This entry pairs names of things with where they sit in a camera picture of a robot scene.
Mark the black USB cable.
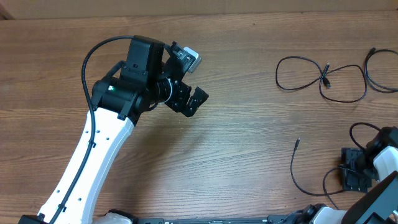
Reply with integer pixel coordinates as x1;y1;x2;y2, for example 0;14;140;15
275;55;368;103
363;47;398;93
290;138;358;211

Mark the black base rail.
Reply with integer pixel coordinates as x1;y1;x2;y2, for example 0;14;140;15
92;209;300;224

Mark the cardboard wall panel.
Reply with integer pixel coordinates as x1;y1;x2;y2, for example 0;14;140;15
1;0;397;19

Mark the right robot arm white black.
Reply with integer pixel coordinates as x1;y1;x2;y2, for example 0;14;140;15
286;122;397;224

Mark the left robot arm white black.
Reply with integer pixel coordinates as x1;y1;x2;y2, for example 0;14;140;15
20;35;208;223

